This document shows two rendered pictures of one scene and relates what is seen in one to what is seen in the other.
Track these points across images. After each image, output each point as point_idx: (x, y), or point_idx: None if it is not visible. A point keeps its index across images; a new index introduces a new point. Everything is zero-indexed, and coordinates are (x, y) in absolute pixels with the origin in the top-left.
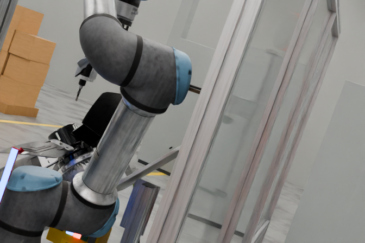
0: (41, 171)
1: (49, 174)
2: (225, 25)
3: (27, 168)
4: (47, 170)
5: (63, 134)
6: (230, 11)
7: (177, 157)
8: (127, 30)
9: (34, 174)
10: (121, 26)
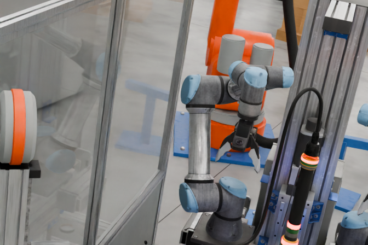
0: (232, 182)
1: (226, 179)
2: (189, 30)
3: (240, 184)
4: (230, 184)
5: None
6: (189, 25)
7: (182, 74)
8: (264, 207)
9: (234, 178)
10: (230, 79)
